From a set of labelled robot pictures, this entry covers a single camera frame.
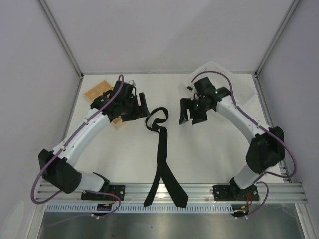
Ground black necktie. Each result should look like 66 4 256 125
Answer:
144 107 188 208

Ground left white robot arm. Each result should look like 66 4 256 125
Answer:
38 80 150 194

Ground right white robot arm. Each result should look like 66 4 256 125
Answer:
179 77 285 198

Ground wooden compartment box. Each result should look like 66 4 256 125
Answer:
84 80 126 130

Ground white plastic basket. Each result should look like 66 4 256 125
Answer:
187 61 257 107

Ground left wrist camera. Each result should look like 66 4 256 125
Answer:
127 80 136 87

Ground aluminium mounting rail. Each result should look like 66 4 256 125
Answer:
34 181 307 207

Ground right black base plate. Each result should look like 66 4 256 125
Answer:
212 185 260 202

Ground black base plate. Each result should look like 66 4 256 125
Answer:
81 184 126 201
212 185 260 202

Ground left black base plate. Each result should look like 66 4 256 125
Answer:
81 184 126 201

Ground white slotted cable duct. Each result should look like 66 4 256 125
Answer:
45 203 245 214

